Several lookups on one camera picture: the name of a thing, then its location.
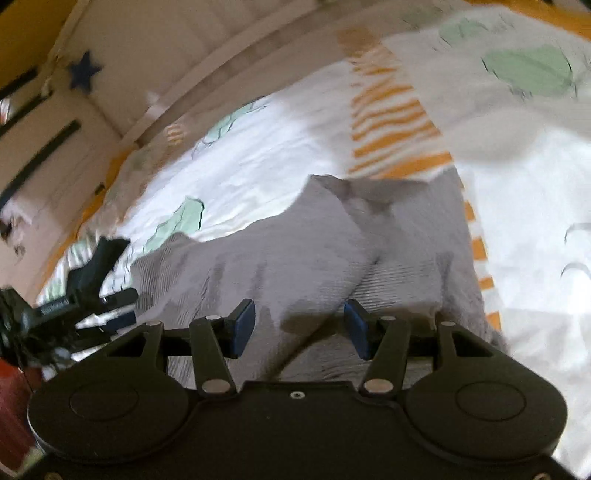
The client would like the cream wooden bed frame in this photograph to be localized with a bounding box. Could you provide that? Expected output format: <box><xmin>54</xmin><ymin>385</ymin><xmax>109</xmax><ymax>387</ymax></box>
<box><xmin>0</xmin><ymin>0</ymin><xmax>416</xmax><ymax>278</ymax></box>

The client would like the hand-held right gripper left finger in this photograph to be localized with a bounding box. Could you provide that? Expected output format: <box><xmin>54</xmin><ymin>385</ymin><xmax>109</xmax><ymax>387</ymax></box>
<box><xmin>107</xmin><ymin>298</ymin><xmax>256</xmax><ymax>400</ymax></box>

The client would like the grey knit hoodie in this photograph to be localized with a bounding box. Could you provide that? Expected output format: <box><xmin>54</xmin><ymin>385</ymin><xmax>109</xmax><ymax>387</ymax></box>
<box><xmin>130</xmin><ymin>174</ymin><xmax>511</xmax><ymax>385</ymax></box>

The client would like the leaf printed bed sheet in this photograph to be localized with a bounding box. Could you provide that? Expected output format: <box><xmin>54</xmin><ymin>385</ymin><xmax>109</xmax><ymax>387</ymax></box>
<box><xmin>37</xmin><ymin>0</ymin><xmax>591</xmax><ymax>467</ymax></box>

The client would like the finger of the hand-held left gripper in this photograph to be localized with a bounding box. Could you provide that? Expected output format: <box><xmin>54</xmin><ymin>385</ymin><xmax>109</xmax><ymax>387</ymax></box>
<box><xmin>98</xmin><ymin>288</ymin><xmax>138</xmax><ymax>309</ymax></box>
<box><xmin>74</xmin><ymin>310</ymin><xmax>138</xmax><ymax>341</ymax></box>

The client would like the red cloth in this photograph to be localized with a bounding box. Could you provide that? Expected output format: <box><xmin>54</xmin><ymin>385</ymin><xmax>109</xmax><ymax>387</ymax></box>
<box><xmin>0</xmin><ymin>359</ymin><xmax>35</xmax><ymax>464</ymax></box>

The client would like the blue star ornament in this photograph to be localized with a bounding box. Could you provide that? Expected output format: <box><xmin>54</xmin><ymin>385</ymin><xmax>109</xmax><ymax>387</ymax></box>
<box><xmin>66</xmin><ymin>50</ymin><xmax>103</xmax><ymax>91</ymax></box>

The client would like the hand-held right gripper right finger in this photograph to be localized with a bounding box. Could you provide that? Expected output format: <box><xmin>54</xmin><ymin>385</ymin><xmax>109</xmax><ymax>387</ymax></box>
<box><xmin>344</xmin><ymin>298</ymin><xmax>496</xmax><ymax>398</ymax></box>

